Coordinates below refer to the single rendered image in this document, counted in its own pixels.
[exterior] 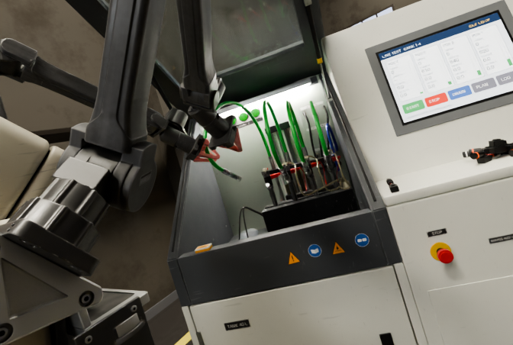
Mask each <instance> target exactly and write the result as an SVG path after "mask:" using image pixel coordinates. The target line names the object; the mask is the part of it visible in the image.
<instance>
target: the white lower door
mask: <svg viewBox="0 0 513 345"><path fill-rule="evenodd" d="M190 310H191V312H192V316H193V319H194V322H195V326H196V329H197V331H198V332H196V335H197V338H198V342H199V345H417V343H416V340H415V336H414V333H413V330H412V327H411V323H410V320H409V317H408V313H407V311H406V307H405V303H404V301H403V297H402V294H401V290H400V288H399V285H398V280H397V278H396V275H395V270H394V268H393V266H392V265H387V266H380V267H376V268H372V269H365V270H361V271H357V272H350V273H346V274H342V275H338V276H331V277H327V278H323V279H316V280H311V281H307V282H301V283H297V284H293V285H286V286H282V287H278V288H274V289H267V290H263V291H258V292H252V293H248V294H244V295H237V296H233V297H229V298H222V299H218V300H214V301H207V302H202V303H198V304H195V305H191V306H190Z"/></svg>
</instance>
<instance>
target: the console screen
mask: <svg viewBox="0 0 513 345"><path fill-rule="evenodd" d="M365 52H366V55H367V58H368V60H369V64H370V66H371V68H372V71H373V74H374V76H375V79H376V82H377V85H378V87H379V90H380V93H381V96H382V99H383V101H384V103H385V106H386V110H387V112H388V114H389V117H390V120H391V122H392V126H393V128H394V131H395V134H396V136H397V137H398V136H401V135H404V134H409V133H411V132H415V131H419V130H422V129H425V128H428V127H433V126H435V125H439V124H442V123H446V122H448V121H453V120H456V119H459V118H464V117H467V116H470V115H472V114H477V113H480V112H483V111H488V110H491V109H493V108H498V107H501V106H504V105H509V104H511V103H513V16H512V14H511V12H510V10H509V8H508V6H507V4H506V2H505V0H501V1H498V2H495V3H492V4H490V5H487V6H484V7H481V8H477V9H476V10H473V11H469V12H467V13H465V14H462V15H458V16H456V17H454V18H450V19H447V20H445V21H442V22H439V23H436V24H433V25H431V26H428V27H425V28H422V29H420V30H417V31H414V32H411V33H409V34H406V35H403V36H400V37H397V38H395V39H392V40H388V41H386V42H384V43H381V44H377V45H375V46H373V47H369V48H366V49H365Z"/></svg>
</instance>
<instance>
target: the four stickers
mask: <svg viewBox="0 0 513 345"><path fill-rule="evenodd" d="M353 238H354V240H355V244H356V247H357V248H359V247H368V246H371V244H370V241H369V236H368V233H367V232H365V233H361V234H353ZM328 243H329V246H330V248H331V253H332V256H333V255H337V254H341V253H346V250H345V247H344V243H343V240H336V241H331V242H328ZM306 247H307V250H308V254H309V256H310V259H311V258H315V257H319V256H323V253H322V250H321V246H320V244H319V243H314V244H311V245H308V246H306ZM284 254H285V257H286V261H287V263H288V265H292V264H295V263H300V262H301V260H300V258H299V256H298V252H297V250H292V251H289V252H285V253H284Z"/></svg>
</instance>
